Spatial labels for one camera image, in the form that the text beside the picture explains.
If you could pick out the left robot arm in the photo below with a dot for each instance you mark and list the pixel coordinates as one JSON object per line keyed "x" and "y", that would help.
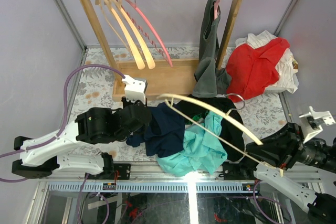
{"x": 49, "y": 154}

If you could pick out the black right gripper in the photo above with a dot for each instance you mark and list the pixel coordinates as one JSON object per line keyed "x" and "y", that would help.
{"x": 279, "y": 147}

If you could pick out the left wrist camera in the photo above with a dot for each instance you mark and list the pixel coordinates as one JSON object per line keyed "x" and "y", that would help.
{"x": 135, "y": 89}

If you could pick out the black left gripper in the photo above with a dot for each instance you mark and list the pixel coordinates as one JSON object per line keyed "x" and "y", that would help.
{"x": 127, "y": 103}

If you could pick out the cream plastic hanger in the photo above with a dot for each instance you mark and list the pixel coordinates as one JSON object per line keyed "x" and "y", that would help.
{"x": 169, "y": 101}

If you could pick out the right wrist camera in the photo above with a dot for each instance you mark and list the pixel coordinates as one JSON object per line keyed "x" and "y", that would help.
{"x": 312, "y": 122}

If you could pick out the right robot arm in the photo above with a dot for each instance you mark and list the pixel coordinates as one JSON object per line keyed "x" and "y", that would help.
{"x": 320, "y": 207}

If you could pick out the red t-shirt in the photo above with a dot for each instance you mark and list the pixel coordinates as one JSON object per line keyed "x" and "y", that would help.
{"x": 252, "y": 70}

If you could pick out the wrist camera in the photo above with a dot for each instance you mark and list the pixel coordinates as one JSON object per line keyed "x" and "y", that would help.
{"x": 135, "y": 89}
{"x": 312, "y": 122}

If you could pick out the teal t-shirt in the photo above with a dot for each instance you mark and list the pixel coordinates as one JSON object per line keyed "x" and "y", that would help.
{"x": 202, "y": 150}

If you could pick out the white garment pile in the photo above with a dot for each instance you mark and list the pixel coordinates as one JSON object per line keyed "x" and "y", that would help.
{"x": 287, "y": 67}

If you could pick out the green garment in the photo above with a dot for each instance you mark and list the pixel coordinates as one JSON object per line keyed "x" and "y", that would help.
{"x": 198, "y": 117}

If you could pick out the navy blue t-shirt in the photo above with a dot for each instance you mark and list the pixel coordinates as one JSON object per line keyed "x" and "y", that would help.
{"x": 165, "y": 134}

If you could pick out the black t-shirt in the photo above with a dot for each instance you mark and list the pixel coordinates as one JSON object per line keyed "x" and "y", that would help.
{"x": 229, "y": 132}

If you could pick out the floral table mat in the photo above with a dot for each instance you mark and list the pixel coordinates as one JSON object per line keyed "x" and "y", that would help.
{"x": 263, "y": 115}

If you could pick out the grey t-shirt on hanger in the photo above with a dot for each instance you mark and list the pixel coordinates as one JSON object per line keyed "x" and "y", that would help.
{"x": 210, "y": 81}

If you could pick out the wooden clothes rack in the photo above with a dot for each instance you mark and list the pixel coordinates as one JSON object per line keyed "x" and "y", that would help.
{"x": 177, "y": 79}

